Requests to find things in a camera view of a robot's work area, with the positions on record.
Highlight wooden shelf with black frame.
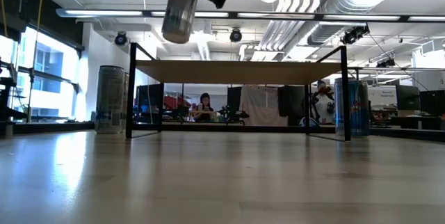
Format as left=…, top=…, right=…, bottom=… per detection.
left=125, top=42, right=351, bottom=143

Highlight blue silver energy drink can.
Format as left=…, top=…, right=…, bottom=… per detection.
left=334, top=77, right=370, bottom=138

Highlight white round object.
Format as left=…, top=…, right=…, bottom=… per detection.
left=299, top=116, right=319, bottom=127

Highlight black metal table frame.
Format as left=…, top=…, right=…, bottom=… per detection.
left=13, top=121, right=445, bottom=143

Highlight black ceiling spotlight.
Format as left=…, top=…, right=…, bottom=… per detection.
left=341, top=24, right=371, bottom=46
left=229, top=28, right=243, bottom=43
left=375, top=58, right=396, bottom=68
left=113, top=31, right=129, bottom=47

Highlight overhead light bar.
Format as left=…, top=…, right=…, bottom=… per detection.
left=55, top=7, right=445, bottom=23

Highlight pale pink cloth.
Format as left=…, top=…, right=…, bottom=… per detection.
left=239, top=84, right=289, bottom=127

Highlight white sign board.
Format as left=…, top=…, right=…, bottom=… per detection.
left=367, top=85, right=397, bottom=107

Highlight person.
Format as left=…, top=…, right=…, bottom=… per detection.
left=193, top=92, right=216, bottom=123
left=310, top=79, right=337, bottom=126

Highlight white can with black top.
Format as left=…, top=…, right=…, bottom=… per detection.
left=161, top=0, right=202, bottom=45
left=95, top=65, right=126, bottom=135

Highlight white ceiling pipes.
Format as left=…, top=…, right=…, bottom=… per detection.
left=259, top=0, right=323, bottom=53

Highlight black panel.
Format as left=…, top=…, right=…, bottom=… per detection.
left=277, top=85, right=307, bottom=118
left=227, top=86, right=243, bottom=113

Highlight black equipment stand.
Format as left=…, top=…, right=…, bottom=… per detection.
left=0, top=58, right=31, bottom=138

